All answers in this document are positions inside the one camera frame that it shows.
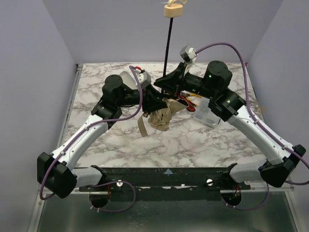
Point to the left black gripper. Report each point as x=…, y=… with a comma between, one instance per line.
x=146, y=98

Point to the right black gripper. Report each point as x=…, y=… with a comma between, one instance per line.
x=180, y=80

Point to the beige umbrella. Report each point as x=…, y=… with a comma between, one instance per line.
x=159, y=119

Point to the purple umbrella case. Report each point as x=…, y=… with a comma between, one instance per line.
x=128, y=80

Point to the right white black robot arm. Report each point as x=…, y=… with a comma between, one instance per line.
x=281, y=156

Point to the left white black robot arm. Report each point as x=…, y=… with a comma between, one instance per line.
x=123, y=97

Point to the clear plastic box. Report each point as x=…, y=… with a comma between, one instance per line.
x=204, y=115

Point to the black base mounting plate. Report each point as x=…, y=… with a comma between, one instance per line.
x=164, y=184

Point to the yellow handled pliers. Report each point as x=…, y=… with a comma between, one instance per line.
x=188, y=95

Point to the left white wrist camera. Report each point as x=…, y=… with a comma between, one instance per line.
x=144, y=78

